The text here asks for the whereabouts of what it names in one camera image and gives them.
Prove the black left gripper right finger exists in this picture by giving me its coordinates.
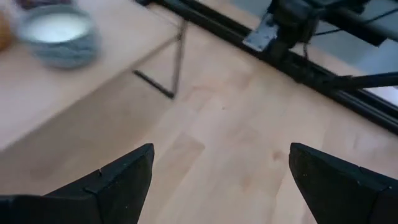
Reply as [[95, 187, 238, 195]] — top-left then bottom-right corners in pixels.
[[289, 142, 398, 224]]

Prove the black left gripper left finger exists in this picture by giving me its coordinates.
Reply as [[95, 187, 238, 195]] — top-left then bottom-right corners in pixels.
[[0, 142, 155, 224]]

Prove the wooden shelf with black legs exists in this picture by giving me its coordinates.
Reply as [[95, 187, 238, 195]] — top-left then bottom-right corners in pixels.
[[0, 0, 190, 152]]

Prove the black aluminium table frame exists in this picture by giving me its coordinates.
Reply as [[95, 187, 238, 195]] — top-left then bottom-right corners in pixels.
[[135, 0, 398, 135]]

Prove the silver arm base bracket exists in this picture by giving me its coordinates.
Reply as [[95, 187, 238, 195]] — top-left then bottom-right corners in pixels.
[[242, 14, 279, 53]]

